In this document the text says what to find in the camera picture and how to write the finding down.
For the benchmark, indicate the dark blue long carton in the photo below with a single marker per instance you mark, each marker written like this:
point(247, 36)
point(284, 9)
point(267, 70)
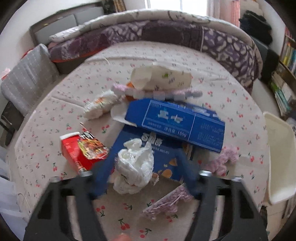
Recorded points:
point(191, 123)

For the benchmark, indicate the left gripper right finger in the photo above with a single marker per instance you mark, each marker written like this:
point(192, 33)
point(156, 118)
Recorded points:
point(240, 220)

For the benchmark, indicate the white plastic trash bin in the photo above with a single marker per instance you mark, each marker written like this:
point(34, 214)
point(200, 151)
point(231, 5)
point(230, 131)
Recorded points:
point(281, 141)

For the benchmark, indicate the cream printed paper bag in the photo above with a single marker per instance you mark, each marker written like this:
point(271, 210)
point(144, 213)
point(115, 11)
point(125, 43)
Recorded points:
point(157, 77)

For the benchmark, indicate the red snack box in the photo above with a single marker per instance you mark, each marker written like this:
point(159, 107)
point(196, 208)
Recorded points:
point(82, 150)

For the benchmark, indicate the patterned curtain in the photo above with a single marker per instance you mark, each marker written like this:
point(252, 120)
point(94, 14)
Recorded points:
point(227, 10)

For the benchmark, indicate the grey checked cushion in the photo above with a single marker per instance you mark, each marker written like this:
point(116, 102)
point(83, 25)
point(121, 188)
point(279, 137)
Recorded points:
point(26, 82)

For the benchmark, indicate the window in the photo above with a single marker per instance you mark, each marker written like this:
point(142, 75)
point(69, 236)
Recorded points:
point(187, 6)

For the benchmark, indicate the wooden bookshelf with books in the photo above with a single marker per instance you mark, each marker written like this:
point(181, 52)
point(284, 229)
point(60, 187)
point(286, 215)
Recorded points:
point(283, 78)

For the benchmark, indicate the white tissue wrapper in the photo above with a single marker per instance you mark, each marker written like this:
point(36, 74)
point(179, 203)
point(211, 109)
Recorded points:
point(102, 104)

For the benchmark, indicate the blue biscuit box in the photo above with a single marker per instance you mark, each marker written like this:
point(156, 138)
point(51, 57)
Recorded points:
point(164, 149)

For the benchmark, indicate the orange peel piece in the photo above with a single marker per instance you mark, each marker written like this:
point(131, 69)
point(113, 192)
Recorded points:
point(130, 85)

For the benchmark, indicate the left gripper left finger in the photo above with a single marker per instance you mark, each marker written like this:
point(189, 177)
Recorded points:
point(50, 218)

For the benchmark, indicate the pile of dark clothes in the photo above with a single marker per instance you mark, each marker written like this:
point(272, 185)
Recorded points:
point(256, 26)

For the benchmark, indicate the white plastic bag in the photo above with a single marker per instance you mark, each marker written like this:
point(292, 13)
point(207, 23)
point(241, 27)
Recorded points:
point(134, 167)

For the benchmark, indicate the black storage bench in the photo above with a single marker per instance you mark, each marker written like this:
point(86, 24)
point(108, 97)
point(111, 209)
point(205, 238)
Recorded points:
point(270, 61)

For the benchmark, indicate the pink foam strip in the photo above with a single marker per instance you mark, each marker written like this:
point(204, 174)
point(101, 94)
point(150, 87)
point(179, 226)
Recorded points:
point(176, 95)

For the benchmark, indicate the pink foam fragment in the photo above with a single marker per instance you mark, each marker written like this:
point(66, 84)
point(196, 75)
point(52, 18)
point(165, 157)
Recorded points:
point(168, 204)

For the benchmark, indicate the grey bed headboard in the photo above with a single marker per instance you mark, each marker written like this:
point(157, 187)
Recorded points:
point(63, 20)

